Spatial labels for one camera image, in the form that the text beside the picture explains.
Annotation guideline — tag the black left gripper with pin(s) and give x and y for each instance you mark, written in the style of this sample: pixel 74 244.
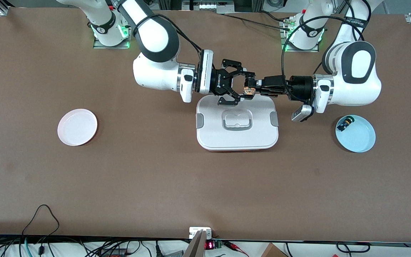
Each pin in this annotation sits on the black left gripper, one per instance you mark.
pixel 301 86

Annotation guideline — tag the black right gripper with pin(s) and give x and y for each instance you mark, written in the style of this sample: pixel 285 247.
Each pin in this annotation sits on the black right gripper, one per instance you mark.
pixel 219 81

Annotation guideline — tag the orange and black switch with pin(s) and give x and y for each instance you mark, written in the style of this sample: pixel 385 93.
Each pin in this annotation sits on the orange and black switch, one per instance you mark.
pixel 249 91

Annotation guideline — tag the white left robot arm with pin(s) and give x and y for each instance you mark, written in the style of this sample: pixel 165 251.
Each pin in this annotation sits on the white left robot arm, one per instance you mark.
pixel 355 78

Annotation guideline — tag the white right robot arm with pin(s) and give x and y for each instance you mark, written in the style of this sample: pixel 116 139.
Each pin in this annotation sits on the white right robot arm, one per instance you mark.
pixel 155 35

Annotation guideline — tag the white lidded storage box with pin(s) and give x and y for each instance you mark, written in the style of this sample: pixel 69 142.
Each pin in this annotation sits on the white lidded storage box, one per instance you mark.
pixel 237 139

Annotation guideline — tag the brown cardboard box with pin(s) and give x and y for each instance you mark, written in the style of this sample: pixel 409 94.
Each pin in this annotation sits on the brown cardboard box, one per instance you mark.
pixel 273 251

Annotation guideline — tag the white power strip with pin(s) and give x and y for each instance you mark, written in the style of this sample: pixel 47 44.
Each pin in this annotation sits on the white power strip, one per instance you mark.
pixel 209 5

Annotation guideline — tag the light blue round plate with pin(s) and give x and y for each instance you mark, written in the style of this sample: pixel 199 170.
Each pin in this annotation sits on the light blue round plate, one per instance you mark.
pixel 359 139

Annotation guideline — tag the pink round plate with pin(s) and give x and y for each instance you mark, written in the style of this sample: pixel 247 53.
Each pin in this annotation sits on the pink round plate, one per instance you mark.
pixel 77 127

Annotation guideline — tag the green terminal block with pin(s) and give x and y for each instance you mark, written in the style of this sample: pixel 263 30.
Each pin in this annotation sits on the green terminal block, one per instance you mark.
pixel 218 245

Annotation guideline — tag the red clip lead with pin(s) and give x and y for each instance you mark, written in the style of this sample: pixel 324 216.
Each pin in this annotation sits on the red clip lead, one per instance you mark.
pixel 233 246

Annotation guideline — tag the red digit display module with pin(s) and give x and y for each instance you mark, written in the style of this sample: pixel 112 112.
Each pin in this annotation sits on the red digit display module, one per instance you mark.
pixel 209 245

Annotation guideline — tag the grey device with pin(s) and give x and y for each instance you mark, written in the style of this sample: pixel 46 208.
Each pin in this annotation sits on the grey device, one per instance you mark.
pixel 171 254

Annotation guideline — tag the black power adapter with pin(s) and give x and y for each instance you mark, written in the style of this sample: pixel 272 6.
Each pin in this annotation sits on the black power adapter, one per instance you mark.
pixel 114 252

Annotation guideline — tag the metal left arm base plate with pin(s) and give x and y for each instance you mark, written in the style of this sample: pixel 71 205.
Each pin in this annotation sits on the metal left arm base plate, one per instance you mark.
pixel 298 50

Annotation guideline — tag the green-capped black switch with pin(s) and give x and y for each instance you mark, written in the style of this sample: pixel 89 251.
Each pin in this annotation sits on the green-capped black switch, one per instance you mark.
pixel 344 125

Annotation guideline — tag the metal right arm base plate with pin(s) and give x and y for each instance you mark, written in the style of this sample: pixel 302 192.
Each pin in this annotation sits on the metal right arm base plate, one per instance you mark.
pixel 102 47

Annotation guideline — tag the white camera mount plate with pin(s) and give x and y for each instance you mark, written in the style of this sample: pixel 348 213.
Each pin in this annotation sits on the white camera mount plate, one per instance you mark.
pixel 194 232

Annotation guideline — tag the aluminium camera mast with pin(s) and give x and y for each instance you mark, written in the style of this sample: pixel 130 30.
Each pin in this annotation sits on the aluminium camera mast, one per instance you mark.
pixel 195 250

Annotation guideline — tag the aluminium frame profile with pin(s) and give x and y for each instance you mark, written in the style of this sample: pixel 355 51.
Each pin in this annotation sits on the aluminium frame profile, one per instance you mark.
pixel 3 10

